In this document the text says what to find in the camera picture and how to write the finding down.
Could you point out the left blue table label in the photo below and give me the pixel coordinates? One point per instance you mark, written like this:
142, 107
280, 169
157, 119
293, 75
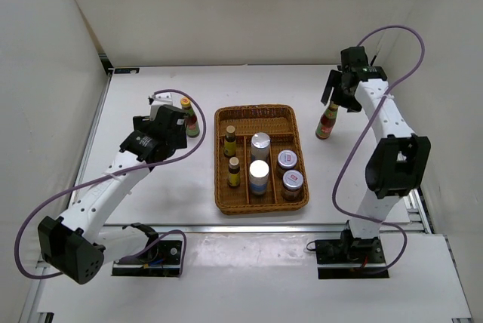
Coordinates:
126, 71

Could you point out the red label sauce bottle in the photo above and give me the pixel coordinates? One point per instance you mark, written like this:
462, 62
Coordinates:
327, 121

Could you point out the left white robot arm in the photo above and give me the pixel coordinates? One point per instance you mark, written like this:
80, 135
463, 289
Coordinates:
74, 243

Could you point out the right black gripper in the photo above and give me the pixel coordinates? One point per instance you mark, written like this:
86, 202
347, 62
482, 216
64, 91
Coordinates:
333, 81

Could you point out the front aluminium rail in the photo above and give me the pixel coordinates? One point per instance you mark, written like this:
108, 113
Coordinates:
313, 228

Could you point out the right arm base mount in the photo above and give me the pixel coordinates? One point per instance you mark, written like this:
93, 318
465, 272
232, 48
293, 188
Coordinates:
348, 257

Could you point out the green label sauce bottle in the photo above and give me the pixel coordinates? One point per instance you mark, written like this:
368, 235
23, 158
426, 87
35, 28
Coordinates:
192, 128

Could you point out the small brown cork bottle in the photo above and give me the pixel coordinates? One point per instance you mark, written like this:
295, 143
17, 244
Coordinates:
233, 178

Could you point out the woven wicker divided basket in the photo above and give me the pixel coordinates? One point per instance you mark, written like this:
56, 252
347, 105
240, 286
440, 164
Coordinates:
279, 122

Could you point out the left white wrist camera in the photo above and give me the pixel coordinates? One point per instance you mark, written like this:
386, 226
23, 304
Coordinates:
158, 100

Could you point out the brown jar white lid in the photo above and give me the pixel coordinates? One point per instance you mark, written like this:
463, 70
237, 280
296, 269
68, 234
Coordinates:
292, 185
286, 160

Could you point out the small yellow cork bottle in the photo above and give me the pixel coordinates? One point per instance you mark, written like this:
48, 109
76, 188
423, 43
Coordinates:
230, 142

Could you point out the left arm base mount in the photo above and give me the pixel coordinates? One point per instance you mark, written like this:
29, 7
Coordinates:
164, 258

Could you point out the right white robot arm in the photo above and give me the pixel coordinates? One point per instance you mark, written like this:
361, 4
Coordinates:
397, 164

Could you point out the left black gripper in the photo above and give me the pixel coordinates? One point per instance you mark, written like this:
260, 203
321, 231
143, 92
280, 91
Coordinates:
142, 123

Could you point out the silver lid blue can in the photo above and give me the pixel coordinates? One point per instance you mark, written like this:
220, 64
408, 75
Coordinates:
258, 177

